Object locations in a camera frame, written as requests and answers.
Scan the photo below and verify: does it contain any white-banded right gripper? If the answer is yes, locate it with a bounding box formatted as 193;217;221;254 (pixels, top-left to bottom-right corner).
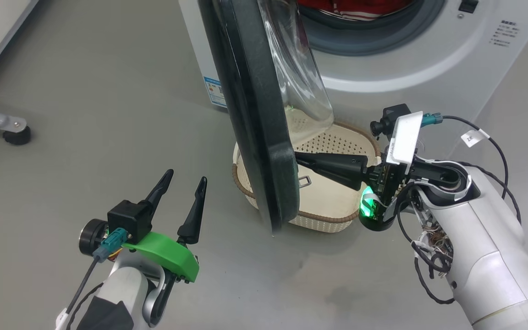
294;111;424;231

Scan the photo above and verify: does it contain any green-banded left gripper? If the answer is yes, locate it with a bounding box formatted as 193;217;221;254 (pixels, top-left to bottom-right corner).
123;169;208;283

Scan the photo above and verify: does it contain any dark round glass washer door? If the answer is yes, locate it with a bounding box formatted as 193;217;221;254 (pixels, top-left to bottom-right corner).
198;0;336;237

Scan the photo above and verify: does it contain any red garment with white trim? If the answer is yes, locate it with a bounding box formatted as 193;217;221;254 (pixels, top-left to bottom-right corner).
297;0;415;21

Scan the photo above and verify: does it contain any cream perforated laundry basket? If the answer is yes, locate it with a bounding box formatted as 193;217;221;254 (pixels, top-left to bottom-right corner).
232;120;382;233

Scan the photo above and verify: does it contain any white front-load washing machine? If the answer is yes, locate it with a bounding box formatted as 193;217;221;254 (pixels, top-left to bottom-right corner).
178;0;528;159

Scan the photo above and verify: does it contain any blue energy label sticker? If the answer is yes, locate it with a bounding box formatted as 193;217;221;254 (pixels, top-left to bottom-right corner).
203;76;227;109

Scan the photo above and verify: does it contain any grey rubber drum gasket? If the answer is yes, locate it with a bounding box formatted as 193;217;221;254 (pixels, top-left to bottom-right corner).
298;5;446;56

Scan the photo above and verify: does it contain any black castor wheel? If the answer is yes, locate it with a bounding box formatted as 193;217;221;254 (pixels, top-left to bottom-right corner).
3;126;32;146

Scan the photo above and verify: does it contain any teal left camera connector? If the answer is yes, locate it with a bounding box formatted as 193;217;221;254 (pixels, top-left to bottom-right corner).
92;228;129;263

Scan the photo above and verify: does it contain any teal camera connector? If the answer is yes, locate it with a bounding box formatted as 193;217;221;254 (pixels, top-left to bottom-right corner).
421;112;443;128
92;228;129;263

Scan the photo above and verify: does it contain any teal right camera connector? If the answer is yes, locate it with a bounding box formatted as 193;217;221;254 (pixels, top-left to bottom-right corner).
421;112;443;128

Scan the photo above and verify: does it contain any thin black left camera cable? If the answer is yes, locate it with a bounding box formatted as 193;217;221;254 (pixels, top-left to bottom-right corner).
55;257;102;330

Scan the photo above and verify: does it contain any thin black camera cable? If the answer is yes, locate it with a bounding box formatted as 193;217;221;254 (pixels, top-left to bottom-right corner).
55;257;102;330
442;115;508;200

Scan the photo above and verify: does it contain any white cable tag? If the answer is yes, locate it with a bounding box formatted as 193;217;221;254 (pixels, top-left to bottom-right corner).
460;128;490;148

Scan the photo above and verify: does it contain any thin black right camera cable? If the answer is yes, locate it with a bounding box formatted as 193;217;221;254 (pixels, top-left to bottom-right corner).
442;115;508;200

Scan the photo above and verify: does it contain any twisted black right arm cable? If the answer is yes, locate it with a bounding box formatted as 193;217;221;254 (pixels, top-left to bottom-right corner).
459;161;522;225

